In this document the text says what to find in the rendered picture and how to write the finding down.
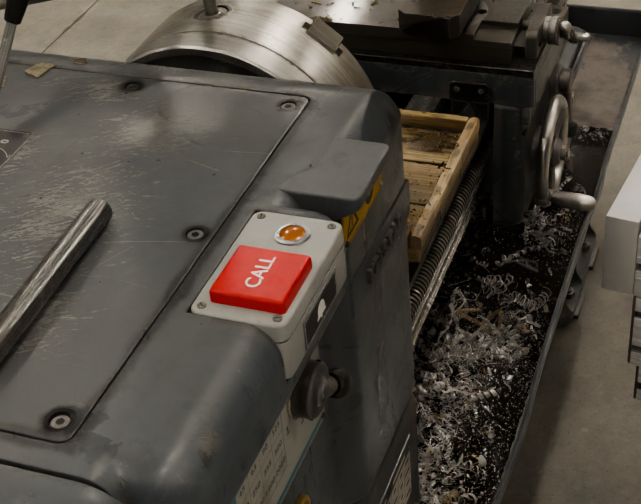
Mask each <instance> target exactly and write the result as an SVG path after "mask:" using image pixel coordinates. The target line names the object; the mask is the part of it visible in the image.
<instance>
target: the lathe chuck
mask: <svg viewBox="0 0 641 504"><path fill-rule="evenodd" d="M216 3H217V7H222V8H225V9H227V10H228V12H227V13H226V14H225V15H223V16H221V17H218V18H214V19H199V18H198V17H199V15H200V14H201V13H202V12H204V11H205V8H204V4H203V1H202V0H199V1H196V2H194V3H191V4H189V5H186V6H184V7H183V8H181V9H179V10H177V11H176V12H174V13H173V14H171V15H170V16H169V17H168V18H167V19H165V20H164V21H163V22H162V23H161V24H160V25H159V26H158V27H157V28H156V29H155V30H154V31H153V32H152V33H151V35H150V36H149V37H148V38H147V39H146V40H145V41H144V42H143V43H142V44H141V45H140V46H139V47H138V48H137V49H136V50H135V51H137V50H138V49H140V48H141V47H143V46H144V45H146V44H148V43H150V42H152V41H154V40H157V39H159V38H162V37H165V36H169V35H173V34H178V33H186V32H210V33H219V34H224V35H229V36H233V37H237V38H241V39H244V40H247V41H250V42H252V43H255V44H257V45H260V46H262V47H264V48H266V49H268V50H270V51H272V52H274V53H276V54H277V55H279V56H281V57H282V58H284V59H286V60H287V61H289V62H290V63H291V64H293V65H294V66H296V67H297V68H298V69H299V70H301V71H302V72H303V73H304V74H306V75H307V76H308V77H309V78H310V79H311V80H312V81H313V82H314V83H320V84H329V85H338V86H347V87H356V88H366V89H374V88H373V86H372V84H371V82H370V80H369V78H368V76H367V75H366V73H365V71H364V70H363V68H362V67H361V66H360V64H359V63H358V61H357V60H356V59H355V58H354V56H353V55H352V54H351V53H350V52H349V51H348V49H347V48H346V47H345V46H344V45H343V44H342V43H341V45H340V46H339V47H338V48H337V50H336V51H335V52H337V53H338V54H339V56H337V55H336V54H335V53H334V55H332V54H331V53H330V52H329V51H327V50H326V49H325V48H324V47H323V46H322V45H320V44H319V43H318V42H317V41H315V40H314V39H313V38H311V37H310V36H308V35H307V34H305V32H306V30H305V29H303V28H302V27H303V26H304V27H305V28H307V29H308V28H309V26H310V25H311V24H312V23H313V20H311V19H310V18H308V17H306V16H305V15H303V14H301V13H299V12H297V11H295V10H293V9H290V8H288V7H286V6H283V5H280V4H278V3H275V2H271V1H268V0H216ZM135 51H134V52H135ZM134 52H133V53H134ZM133 53H132V54H133ZM132 54H131V55H132ZM131 55H130V56H131ZM130 56H129V57H130Z"/></svg>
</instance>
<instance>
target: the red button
mask: <svg viewBox="0 0 641 504"><path fill-rule="evenodd" d="M311 269H312V259H311V257H310V256H308V255H302V254H296V253H290V252H283V251H277V250H270V249H264V248H258V247H251V246H245V245H240V246H239V247H238V248H237V249H236V251H235V252H234V254H233V255H232V257H231V258H230V260H229V261H228V263H227V264H226V266H225V267H224V269H223V270H222V272H221V273H220V275H219V276H218V278H217V279H216V281H215V282H214V284H213V285H212V287H211V288H210V290H209V295H210V301H211V302H213V303H219V304H225V305H230V306H236V307H242V308H248V309H253V310H259V311H265V312H271V313H276V314H285V313H286V312H287V311H288V309H289V307H290V305H291V304H292V302H293V300H294V299H295V297H296V295H297V293H298V292H299V290H300V288H301V287H302V285H303V283H304V281H305V280H306V278H307V276H308V275H309V273H310V271H311Z"/></svg>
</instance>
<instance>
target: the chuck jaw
mask: <svg viewBox="0 0 641 504"><path fill-rule="evenodd" d="M302 28H303V29H305V30H306V32H305V34H307V35H308V36H310V37H311V38H313V39H314V40H315V41H317V42H318V43H319V44H320V45H322V46H323V47H324V48H325V49H326V50H327V51H329V52H330V53H331V54H332V55H334V53H335V54H336V55H337V56H339V54H338V53H337V52H335V50H336V49H337V48H338V45H339V44H340V42H341V41H342V40H343V37H342V36H341V35H340V34H338V33H337V32H336V31H335V30H333V29H332V28H331V27H330V26H328V25H327V24H326V23H325V22H323V21H322V20H321V19H320V18H318V17H317V18H316V19H315V21H314V22H313V23H312V25H311V26H310V27H309V28H308V29H307V28H305V27H304V26H303V27H302Z"/></svg>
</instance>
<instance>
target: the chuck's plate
mask: <svg viewBox="0 0 641 504"><path fill-rule="evenodd" d="M124 62H129V63H138V64H147V65H156V66H165V67H174V68H183V69H193V70H202V71H211V72H220V73H229V74H238V75H247V76H256V77H265V78H275V79H284V80H293V81H302V82H311V83H314V82H313V81H312V80H311V79H310V78H309V77H308V76H307V75H306V74H304V73H303V72H302V71H301V70H299V69H298V68H297V67H296V66H294V65H293V64H291V63H290V62H289V61H287V60H286V59H284V58H282V57H281V56H279V55H277V54H276V53H274V52H272V51H270V50H268V49H266V48H264V47H262V46H260V45H257V44H255V43H252V42H250V41H247V40H244V39H241V38H237V37H233V36H229V35H224V34H219V33H210V32H186V33H178V34H173V35H169V36H165V37H162V38H159V39H157V40H154V41H152V42H150V43H148V44H146V45H144V46H143V47H141V48H140V49H138V50H137V51H135V52H134V53H133V54H132V55H131V56H130V57H128V58H127V59H126V60H125V61H124Z"/></svg>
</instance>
